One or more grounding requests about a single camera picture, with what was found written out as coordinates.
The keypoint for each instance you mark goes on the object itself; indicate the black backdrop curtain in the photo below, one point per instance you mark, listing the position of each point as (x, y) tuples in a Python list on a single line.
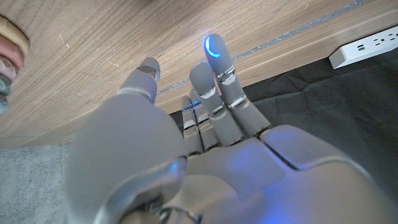
[(326, 102)]

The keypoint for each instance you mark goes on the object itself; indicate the white power strip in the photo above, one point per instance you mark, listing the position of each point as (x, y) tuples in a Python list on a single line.
[(363, 48)]

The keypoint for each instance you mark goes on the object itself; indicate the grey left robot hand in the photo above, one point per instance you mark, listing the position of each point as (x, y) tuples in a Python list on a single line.
[(124, 149)]

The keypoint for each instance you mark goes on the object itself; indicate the grey tape outline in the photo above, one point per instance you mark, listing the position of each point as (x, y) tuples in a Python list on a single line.
[(280, 36)]

